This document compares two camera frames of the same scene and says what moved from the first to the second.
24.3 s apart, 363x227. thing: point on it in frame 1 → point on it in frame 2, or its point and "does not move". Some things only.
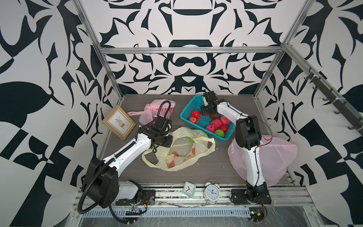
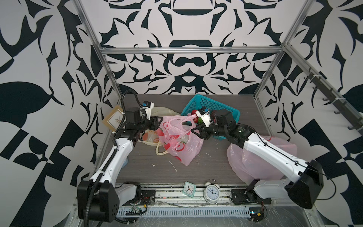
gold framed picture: x=120 y=122 does not move
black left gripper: x=168 y=144 → x=153 y=122
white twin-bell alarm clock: x=211 y=192 does not move
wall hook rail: x=345 y=109 does not move
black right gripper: x=203 y=111 → x=202 y=129
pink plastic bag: x=151 y=110 → x=175 y=132
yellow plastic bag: x=189 y=145 → x=164 y=111
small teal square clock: x=189 y=188 does not move
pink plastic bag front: x=276 y=155 does not move
